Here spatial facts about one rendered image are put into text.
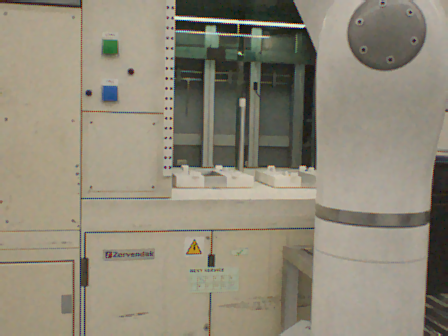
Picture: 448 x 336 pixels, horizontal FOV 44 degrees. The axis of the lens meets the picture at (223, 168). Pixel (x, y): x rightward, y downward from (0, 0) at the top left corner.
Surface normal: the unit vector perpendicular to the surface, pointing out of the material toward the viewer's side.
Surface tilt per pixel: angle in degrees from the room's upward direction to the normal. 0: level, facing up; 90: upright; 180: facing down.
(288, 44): 90
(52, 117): 90
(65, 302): 90
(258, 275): 90
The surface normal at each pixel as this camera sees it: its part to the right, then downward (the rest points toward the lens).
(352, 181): -0.60, 0.14
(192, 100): 0.21, 0.08
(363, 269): -0.30, 0.07
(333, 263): -0.81, 0.04
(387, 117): -0.14, 0.66
